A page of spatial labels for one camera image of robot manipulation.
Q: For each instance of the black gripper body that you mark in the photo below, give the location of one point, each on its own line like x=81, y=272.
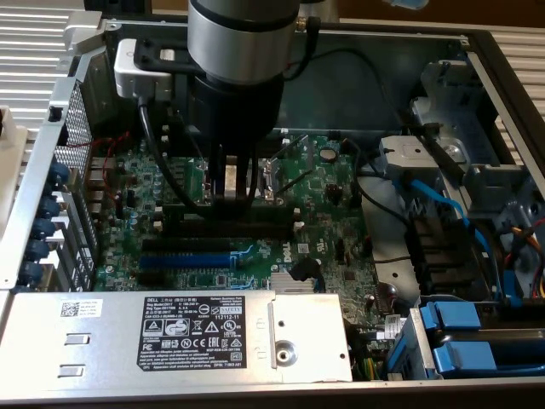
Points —
x=238, y=111

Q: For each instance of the black RAM slot white clips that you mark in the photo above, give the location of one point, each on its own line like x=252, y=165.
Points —
x=158, y=209
x=264, y=235

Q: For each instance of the metal CPU socket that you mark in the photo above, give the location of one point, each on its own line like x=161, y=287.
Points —
x=269, y=183

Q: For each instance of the thin metal locking lever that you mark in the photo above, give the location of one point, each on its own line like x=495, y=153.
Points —
x=296, y=182

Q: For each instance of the green Dell motherboard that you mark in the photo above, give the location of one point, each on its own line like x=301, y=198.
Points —
x=323, y=200

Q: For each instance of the round coin battery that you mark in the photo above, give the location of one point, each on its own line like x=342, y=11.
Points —
x=327, y=153

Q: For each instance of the long black expansion slot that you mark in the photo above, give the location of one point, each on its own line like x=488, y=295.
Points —
x=187, y=245

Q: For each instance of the blue expansion slot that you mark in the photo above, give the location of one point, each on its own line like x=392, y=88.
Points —
x=187, y=260

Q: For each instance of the silver finned chipset heatsink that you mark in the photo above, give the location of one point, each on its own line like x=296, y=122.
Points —
x=289, y=283

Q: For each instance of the grey metal PC case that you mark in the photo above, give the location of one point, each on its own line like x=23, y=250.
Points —
x=362, y=93

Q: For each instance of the short black expansion slot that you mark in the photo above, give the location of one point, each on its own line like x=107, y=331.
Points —
x=151, y=278

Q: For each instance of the black equipment box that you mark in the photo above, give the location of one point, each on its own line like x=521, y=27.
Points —
x=115, y=8

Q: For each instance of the blue card retainer clip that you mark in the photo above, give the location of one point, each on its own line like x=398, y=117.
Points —
x=58, y=175
x=47, y=207
x=37, y=250
x=31, y=272
x=43, y=228

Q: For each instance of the light blue rounded object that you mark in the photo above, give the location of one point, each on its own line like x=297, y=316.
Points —
x=404, y=4

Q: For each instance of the metal drive cage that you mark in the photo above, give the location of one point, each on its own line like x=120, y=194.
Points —
x=447, y=106

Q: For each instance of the grey power supply housing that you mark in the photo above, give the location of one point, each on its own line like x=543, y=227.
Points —
x=106, y=341

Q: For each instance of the black camera mounting plate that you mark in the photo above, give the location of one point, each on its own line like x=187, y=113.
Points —
x=149, y=61

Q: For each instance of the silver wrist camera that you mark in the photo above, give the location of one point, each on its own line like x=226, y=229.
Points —
x=127, y=83

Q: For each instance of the grey plastic bracket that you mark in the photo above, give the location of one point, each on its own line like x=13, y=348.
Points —
x=409, y=155

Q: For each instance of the black case intrusion switch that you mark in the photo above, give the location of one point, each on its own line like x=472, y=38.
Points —
x=55, y=113

